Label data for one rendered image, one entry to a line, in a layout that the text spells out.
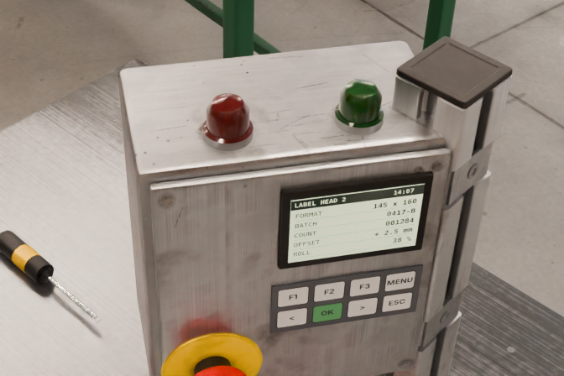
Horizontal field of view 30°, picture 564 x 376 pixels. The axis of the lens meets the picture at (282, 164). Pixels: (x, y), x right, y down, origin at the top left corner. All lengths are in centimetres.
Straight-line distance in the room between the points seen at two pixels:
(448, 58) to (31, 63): 271
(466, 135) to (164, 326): 20
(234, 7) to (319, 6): 121
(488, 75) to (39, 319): 87
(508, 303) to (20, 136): 74
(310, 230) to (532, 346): 80
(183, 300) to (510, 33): 290
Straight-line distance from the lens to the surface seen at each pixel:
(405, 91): 56
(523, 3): 359
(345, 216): 56
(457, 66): 56
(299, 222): 55
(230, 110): 53
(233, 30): 230
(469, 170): 58
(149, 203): 54
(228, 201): 54
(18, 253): 138
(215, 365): 62
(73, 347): 130
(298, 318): 61
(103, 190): 149
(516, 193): 281
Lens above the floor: 182
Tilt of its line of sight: 40 degrees down
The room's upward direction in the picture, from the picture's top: 2 degrees clockwise
